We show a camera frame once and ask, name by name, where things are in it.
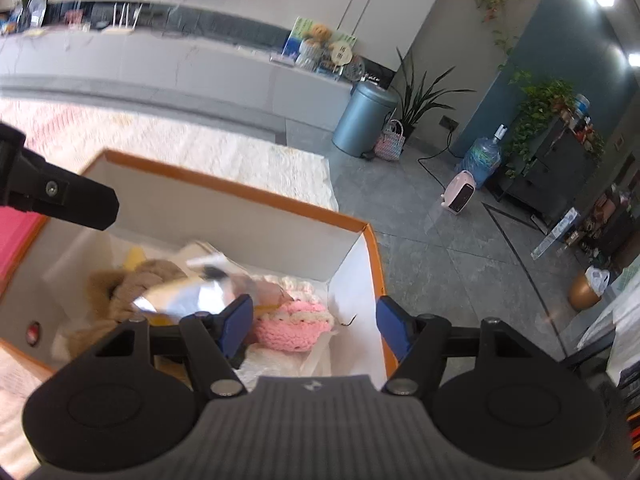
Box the black cabinet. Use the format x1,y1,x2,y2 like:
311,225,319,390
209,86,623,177
497,115,598,233

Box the black cable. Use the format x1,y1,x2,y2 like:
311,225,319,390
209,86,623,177
417,127,458,193

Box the white router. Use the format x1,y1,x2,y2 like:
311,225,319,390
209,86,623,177
102,2,138,36

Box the brown plush toy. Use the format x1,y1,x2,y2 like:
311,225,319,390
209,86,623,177
65,258,188,361

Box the clear plastic box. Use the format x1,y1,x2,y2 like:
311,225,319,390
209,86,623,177
532,207,581,261

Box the grey-blue trash can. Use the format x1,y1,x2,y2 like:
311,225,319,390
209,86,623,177
331,81,398,157

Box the gold round vase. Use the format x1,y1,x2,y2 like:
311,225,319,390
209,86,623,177
569,269,603,312

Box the clear bag with white paper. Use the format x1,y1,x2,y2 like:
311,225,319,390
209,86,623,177
131,242,296,323

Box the pink and white crochet hat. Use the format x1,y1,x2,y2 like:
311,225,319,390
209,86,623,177
250,275,333,352

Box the woven pastel basket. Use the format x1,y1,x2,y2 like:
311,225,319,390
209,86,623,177
375,120,406,162

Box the blue water bottle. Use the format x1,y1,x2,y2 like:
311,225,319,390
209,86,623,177
455,125,508,190

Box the teddy bear bouquet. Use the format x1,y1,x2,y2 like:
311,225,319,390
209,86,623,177
299,24,333,68

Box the tall green leafy plant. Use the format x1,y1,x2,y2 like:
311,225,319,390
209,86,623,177
392,47,476,141

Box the white plastic bag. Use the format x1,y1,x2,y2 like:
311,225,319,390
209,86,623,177
585,266,612,293

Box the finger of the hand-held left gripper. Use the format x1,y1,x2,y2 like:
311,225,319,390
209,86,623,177
0,122,121,231

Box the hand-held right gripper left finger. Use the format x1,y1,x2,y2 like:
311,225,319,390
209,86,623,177
95,294,254,400

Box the yellow cloth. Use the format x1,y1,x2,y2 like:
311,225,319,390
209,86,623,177
122,246,183,328

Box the hanging green vine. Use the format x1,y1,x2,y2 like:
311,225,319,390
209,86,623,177
462,0,521,68

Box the teddy bear display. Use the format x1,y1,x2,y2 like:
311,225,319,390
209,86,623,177
282,16,358,68

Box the grey marble console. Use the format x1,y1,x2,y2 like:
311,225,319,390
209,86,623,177
0,25,353,148

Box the white space heater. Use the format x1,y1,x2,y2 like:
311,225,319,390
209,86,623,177
440,170,477,213

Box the green pothos plant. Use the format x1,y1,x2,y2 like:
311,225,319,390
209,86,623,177
502,70,606,176

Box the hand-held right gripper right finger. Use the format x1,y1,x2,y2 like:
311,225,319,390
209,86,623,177
376,296,521,397

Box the orange cardboard box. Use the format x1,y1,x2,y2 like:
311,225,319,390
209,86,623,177
0,149,388,391

